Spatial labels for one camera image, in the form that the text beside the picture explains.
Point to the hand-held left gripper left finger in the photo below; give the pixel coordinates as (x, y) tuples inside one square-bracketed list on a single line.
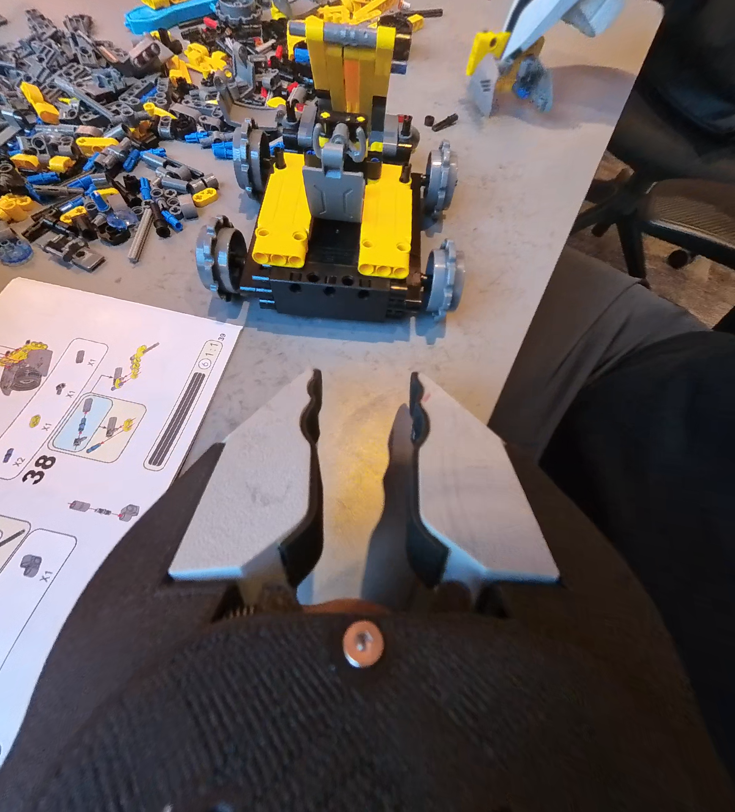
[(246, 501)]

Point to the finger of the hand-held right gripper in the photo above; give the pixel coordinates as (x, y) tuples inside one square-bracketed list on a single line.
[(516, 25), (542, 22)]

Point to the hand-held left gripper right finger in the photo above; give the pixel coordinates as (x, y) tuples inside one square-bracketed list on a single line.
[(481, 501)]

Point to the yellow frame brick with pins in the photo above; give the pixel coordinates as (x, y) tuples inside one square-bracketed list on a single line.
[(481, 54)]

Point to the grey and yellow brick assembly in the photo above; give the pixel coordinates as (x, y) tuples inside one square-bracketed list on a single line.
[(481, 92)]

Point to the yellow black brick vehicle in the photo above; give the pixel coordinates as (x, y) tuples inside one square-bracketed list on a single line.
[(285, 215)]

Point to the pile of grey bricks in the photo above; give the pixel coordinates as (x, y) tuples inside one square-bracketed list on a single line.
[(88, 165)]

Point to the grey desk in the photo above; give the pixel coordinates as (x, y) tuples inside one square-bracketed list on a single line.
[(500, 254)]

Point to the black axle pin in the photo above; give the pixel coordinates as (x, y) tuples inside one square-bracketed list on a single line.
[(448, 119)]

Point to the white instruction booklet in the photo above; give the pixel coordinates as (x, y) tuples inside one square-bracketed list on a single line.
[(88, 444)]

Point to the person's grey trousers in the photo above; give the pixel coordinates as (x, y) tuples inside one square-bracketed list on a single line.
[(583, 330)]

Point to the grey toothed wheel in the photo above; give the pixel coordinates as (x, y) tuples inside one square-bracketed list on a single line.
[(240, 9)]

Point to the blue brick separator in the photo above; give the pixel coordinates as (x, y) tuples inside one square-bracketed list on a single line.
[(151, 16)]

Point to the pile of grey track links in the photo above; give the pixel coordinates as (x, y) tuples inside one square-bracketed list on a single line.
[(56, 51)]

